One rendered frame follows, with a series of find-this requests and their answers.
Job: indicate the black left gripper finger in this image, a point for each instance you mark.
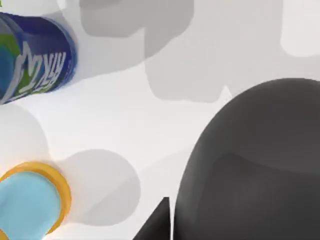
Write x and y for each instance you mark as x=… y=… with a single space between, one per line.
x=160 y=225

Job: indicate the dark grey rounded object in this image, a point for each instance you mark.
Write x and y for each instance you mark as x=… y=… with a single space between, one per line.
x=252 y=165

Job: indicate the light blue and yellow cup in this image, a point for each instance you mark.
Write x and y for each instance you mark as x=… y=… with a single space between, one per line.
x=30 y=200

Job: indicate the blue and green bottle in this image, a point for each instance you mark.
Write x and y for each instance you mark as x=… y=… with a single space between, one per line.
x=37 y=57

